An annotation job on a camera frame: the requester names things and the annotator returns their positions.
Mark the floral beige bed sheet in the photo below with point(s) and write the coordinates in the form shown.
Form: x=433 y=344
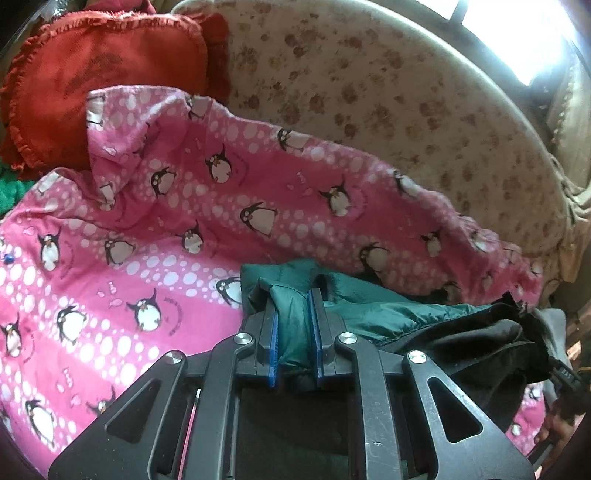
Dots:
x=359 y=74

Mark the grey cloth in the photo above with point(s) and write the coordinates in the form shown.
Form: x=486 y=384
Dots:
x=553 y=330

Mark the green patterned cloth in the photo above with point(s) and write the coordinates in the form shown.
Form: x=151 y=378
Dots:
x=12 y=189

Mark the beige curtain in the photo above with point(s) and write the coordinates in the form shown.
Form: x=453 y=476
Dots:
x=569 y=123

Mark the teal quilted puffer jacket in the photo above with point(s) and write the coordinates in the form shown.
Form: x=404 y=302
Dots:
x=298 y=430

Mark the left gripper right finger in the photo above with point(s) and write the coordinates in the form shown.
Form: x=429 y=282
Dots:
x=407 y=418

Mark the red ruffled pillow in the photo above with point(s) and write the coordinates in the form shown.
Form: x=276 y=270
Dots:
x=43 y=95

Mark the person's right hand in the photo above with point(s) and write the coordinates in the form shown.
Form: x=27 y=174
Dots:
x=559 y=429

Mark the pink penguin print blanket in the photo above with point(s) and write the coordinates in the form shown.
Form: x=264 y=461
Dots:
x=103 y=271

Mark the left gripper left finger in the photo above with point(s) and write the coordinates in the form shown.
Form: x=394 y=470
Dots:
x=178 y=420

